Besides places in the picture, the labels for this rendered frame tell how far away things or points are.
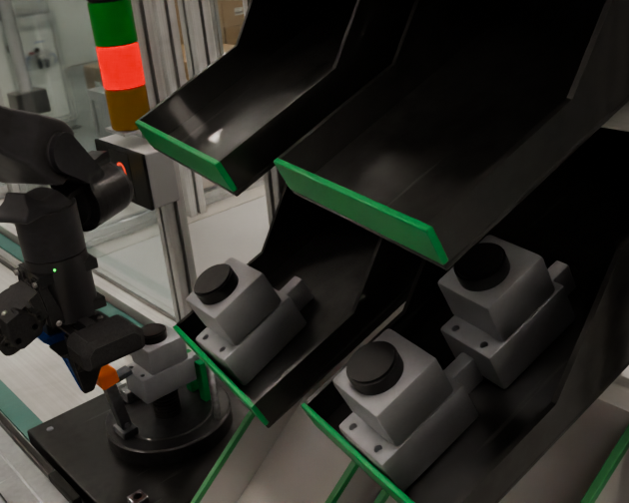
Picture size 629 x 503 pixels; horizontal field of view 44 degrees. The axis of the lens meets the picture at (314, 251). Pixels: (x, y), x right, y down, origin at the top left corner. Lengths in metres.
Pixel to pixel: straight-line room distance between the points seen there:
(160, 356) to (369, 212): 0.51
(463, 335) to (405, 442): 0.07
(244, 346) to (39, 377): 0.67
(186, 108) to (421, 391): 0.26
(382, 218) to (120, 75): 0.65
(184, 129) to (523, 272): 0.25
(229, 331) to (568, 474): 0.24
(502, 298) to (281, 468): 0.31
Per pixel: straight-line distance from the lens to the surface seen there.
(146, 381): 0.83
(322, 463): 0.64
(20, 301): 0.75
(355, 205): 0.36
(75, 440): 0.92
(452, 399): 0.44
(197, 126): 0.53
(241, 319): 0.52
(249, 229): 1.68
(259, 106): 0.51
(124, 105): 0.96
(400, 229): 0.34
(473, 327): 0.46
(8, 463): 0.95
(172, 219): 1.03
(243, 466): 0.69
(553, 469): 0.55
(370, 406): 0.41
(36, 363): 1.21
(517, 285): 0.43
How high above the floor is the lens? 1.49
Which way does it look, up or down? 24 degrees down
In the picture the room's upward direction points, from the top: 5 degrees counter-clockwise
